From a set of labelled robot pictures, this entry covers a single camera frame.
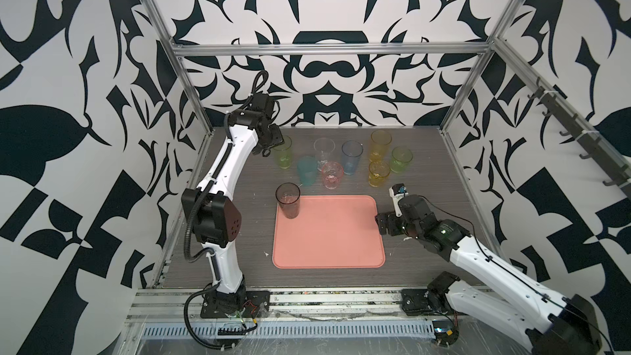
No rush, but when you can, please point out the tall green glass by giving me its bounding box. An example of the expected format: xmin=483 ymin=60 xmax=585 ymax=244
xmin=272 ymin=136 xmax=292 ymax=169

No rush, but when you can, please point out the tall clear glass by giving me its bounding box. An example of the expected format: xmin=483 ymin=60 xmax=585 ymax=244
xmin=313 ymin=137 xmax=336 ymax=171

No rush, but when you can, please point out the tall dark grey glass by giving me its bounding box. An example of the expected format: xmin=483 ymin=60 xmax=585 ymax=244
xmin=275 ymin=182 xmax=301 ymax=220

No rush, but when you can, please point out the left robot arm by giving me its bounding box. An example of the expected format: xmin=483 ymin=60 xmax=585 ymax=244
xmin=181 ymin=71 xmax=284 ymax=315

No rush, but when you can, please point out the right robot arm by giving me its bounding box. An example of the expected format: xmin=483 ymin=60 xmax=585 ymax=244
xmin=375 ymin=184 xmax=610 ymax=354

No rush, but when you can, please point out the pink tray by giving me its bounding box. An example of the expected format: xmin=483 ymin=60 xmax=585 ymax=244
xmin=272 ymin=195 xmax=386 ymax=270

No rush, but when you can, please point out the teal glass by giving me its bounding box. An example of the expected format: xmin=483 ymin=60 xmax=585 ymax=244
xmin=297 ymin=156 xmax=319 ymax=187

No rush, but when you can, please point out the short yellow glass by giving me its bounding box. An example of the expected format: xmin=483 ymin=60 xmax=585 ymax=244
xmin=368 ymin=160 xmax=391 ymax=187

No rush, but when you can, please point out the short green glass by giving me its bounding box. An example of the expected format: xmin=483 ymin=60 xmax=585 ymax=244
xmin=390 ymin=146 xmax=413 ymax=174

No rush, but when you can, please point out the short pink glass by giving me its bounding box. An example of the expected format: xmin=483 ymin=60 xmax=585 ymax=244
xmin=321 ymin=161 xmax=343 ymax=190

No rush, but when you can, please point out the tall blue glass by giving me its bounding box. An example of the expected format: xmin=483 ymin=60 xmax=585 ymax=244
xmin=341 ymin=141 xmax=364 ymax=176

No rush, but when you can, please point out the tall yellow glass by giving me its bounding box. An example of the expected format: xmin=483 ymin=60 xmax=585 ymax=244
xmin=369 ymin=129 xmax=392 ymax=162

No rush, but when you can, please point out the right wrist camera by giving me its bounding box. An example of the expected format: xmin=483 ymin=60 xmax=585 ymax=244
xmin=389 ymin=183 xmax=409 ymax=205

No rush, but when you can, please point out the white cable duct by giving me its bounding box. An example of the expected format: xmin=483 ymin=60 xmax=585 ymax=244
xmin=142 ymin=320 xmax=435 ymax=340

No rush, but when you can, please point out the black hook rail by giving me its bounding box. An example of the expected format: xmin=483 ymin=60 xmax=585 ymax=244
xmin=528 ymin=77 xmax=630 ymax=199

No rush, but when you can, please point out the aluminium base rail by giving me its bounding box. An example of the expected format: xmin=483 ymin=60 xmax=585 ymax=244
xmin=125 ymin=287 xmax=406 ymax=322

